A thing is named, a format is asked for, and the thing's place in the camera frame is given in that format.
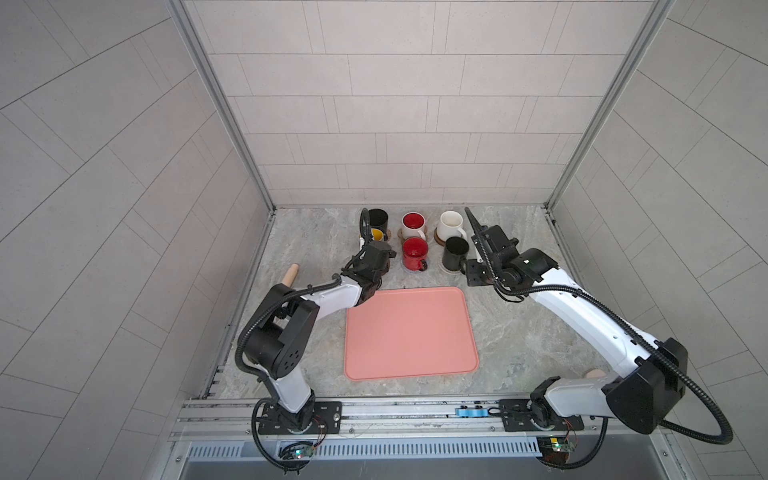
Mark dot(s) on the blue clamp on rail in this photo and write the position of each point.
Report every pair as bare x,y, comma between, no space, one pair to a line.
472,411

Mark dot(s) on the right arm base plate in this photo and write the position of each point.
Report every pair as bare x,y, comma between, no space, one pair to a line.
525,415

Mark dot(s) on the pink round coaster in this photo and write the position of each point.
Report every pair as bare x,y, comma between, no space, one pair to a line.
595,374

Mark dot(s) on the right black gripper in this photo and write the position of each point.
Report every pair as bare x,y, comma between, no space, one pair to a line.
471,279

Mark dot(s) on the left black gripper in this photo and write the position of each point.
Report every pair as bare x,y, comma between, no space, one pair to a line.
384,267

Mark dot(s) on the black mug front row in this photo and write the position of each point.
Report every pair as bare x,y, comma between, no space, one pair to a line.
454,258

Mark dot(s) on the white mug red inside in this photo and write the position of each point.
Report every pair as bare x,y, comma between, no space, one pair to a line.
413,226

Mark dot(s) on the circuit board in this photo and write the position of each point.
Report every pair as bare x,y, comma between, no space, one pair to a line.
298,451
556,446

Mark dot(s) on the red mug front row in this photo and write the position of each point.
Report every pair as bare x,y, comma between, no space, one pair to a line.
415,251

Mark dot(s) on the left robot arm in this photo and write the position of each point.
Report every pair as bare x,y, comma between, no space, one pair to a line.
273,341

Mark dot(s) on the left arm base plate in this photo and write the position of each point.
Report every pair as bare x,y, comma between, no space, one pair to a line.
315,417

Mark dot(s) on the blue mug yellow inside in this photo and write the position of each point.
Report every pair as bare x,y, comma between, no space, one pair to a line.
376,235

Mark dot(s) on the aluminium mounting rail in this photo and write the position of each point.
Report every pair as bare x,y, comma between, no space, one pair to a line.
365,418

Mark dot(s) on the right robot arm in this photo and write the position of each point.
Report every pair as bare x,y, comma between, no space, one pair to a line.
648,377

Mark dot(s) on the black mug back row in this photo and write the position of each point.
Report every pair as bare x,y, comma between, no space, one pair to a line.
378,218

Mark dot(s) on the black mug row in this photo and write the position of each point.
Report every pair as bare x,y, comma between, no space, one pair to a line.
378,218
454,258

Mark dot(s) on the right circuit board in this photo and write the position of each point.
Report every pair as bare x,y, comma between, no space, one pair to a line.
556,446

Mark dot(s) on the pink silicone tray mat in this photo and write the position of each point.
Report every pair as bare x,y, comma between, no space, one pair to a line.
410,333

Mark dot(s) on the left circuit board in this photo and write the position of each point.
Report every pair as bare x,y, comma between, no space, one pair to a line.
298,451

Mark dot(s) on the wooden rolling pin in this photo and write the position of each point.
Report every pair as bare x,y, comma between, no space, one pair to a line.
290,275

